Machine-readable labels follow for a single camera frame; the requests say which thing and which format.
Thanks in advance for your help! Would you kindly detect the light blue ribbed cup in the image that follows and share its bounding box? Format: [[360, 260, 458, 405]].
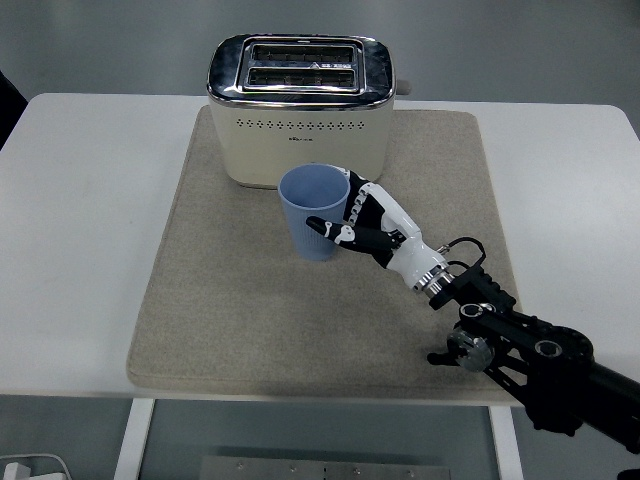
[[277, 163, 352, 263]]

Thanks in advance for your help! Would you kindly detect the beige fabric mat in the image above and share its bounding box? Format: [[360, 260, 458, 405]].
[[124, 106, 540, 401]]

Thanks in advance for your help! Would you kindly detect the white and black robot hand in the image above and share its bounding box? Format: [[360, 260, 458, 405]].
[[304, 167, 448, 291]]

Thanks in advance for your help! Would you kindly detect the cream and chrome toaster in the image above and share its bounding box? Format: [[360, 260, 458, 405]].
[[206, 33, 415, 191]]

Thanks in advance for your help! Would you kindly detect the white table leg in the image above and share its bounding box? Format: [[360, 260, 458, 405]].
[[488, 405, 525, 480], [112, 398, 157, 480]]

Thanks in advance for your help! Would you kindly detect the white box device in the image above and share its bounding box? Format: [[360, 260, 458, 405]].
[[0, 452, 73, 480]]

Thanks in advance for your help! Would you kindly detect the grey metal plate with screws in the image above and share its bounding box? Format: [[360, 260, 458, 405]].
[[199, 454, 452, 480]]

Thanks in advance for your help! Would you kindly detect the dark object beside table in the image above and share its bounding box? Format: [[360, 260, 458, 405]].
[[0, 69, 29, 152]]

